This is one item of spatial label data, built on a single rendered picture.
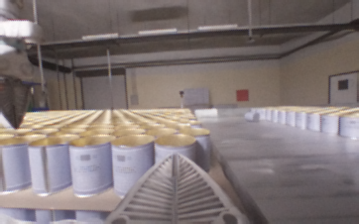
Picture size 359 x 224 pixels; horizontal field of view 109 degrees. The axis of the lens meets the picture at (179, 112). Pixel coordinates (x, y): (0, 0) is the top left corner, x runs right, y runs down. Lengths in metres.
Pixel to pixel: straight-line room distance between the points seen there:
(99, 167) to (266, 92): 10.77
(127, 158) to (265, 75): 10.83
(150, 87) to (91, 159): 9.45
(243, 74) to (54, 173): 10.22
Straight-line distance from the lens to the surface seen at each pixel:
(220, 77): 9.75
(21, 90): 0.52
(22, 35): 0.48
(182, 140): 0.25
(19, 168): 0.34
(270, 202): 0.29
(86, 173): 0.25
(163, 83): 9.50
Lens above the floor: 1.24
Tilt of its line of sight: 4 degrees down
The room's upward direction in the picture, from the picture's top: 3 degrees counter-clockwise
